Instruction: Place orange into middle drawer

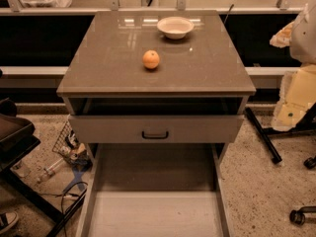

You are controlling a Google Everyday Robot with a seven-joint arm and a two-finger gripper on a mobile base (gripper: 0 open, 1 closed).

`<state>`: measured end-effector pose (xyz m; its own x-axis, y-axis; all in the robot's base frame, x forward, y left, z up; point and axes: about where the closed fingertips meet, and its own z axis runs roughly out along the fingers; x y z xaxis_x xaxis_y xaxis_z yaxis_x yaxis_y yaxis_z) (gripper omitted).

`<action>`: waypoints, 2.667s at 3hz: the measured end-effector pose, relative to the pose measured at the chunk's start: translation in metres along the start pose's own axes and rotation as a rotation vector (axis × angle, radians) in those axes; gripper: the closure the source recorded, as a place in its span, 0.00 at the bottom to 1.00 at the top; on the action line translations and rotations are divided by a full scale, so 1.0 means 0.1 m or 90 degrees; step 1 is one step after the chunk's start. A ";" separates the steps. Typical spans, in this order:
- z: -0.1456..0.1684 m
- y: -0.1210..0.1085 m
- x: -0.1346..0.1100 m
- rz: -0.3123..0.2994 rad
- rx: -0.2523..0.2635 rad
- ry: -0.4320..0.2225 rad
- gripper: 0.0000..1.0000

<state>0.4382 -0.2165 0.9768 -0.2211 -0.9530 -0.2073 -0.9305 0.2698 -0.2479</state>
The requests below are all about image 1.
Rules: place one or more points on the orange fruit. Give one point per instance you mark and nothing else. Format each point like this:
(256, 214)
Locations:
(150, 59)

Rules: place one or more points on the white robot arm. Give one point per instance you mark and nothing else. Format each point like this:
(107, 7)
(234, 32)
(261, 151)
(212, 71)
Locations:
(297, 94)

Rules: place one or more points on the grey drawer cabinet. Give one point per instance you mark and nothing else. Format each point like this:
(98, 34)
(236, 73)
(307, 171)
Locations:
(156, 77)

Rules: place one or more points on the grey upper drawer front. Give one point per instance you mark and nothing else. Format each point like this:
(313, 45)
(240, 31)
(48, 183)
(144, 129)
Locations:
(127, 129)

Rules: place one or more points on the open grey middle drawer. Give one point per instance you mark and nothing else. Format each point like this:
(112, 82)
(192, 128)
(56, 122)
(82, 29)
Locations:
(155, 190)

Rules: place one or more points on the white paper bowl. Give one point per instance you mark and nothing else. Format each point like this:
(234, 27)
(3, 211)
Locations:
(175, 28)

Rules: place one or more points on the black chair base leg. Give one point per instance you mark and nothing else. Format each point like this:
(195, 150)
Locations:
(308, 123)

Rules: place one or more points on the clear plastic bottle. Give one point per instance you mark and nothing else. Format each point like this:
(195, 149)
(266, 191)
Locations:
(51, 170)

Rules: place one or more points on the black caster wheel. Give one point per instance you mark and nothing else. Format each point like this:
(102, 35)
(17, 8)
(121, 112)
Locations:
(310, 163)
(298, 216)

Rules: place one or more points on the black caster wheel lower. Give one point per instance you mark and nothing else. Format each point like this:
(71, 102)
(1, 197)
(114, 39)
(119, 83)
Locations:
(298, 216)

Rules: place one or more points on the sneaker shoe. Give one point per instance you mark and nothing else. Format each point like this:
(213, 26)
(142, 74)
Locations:
(7, 221)

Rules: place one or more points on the black drawer handle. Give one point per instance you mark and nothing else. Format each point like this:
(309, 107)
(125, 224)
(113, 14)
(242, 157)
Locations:
(155, 136)

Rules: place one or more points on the wire mesh basket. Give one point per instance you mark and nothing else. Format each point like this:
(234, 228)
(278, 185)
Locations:
(70, 148)

